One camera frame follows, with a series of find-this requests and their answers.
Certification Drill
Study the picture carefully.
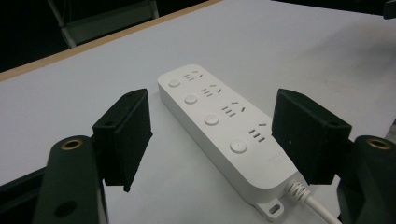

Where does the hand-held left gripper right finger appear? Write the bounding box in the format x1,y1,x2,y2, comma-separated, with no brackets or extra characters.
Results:
271,88,396,224

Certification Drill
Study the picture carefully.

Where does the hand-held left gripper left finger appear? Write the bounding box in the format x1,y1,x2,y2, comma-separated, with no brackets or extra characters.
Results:
33,88,154,224

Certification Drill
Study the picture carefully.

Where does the white power strip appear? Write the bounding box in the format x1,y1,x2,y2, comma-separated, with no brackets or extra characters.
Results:
157,63,301,222

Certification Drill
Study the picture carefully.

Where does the grey metal stand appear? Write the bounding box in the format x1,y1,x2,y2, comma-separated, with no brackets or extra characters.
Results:
46,0,161,49

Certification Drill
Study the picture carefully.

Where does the dark object at table edge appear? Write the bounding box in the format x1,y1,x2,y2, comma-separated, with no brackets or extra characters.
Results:
382,0,396,21

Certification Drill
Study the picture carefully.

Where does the white power strip cable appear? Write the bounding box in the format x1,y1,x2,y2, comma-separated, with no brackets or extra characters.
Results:
285,180,344,224

